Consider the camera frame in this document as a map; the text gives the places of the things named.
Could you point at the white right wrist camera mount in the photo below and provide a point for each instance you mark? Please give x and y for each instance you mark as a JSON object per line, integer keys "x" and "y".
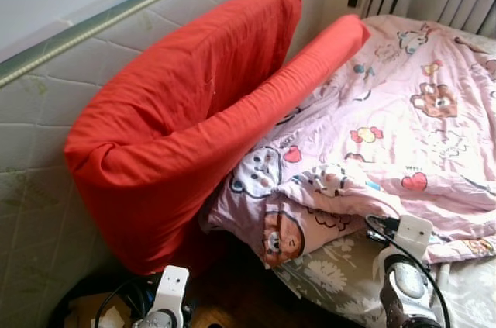
{"x": 415, "y": 233}

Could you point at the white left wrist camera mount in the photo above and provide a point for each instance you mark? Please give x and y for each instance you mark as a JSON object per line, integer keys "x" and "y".
{"x": 172, "y": 285}

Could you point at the pink cartoon print blanket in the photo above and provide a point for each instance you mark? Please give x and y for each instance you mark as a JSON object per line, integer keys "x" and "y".
{"x": 403, "y": 111}

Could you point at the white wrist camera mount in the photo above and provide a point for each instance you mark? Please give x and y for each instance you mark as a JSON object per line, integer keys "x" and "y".
{"x": 415, "y": 233}
{"x": 172, "y": 285}

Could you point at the bed with beige sheet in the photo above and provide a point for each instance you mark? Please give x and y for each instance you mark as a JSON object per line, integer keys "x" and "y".
{"x": 465, "y": 297}

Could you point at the red folded cushion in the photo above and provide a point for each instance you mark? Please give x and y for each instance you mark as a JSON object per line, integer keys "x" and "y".
{"x": 170, "y": 111}

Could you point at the flattened brown cardboard box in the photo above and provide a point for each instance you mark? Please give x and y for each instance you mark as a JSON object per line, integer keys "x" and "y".
{"x": 93, "y": 312}

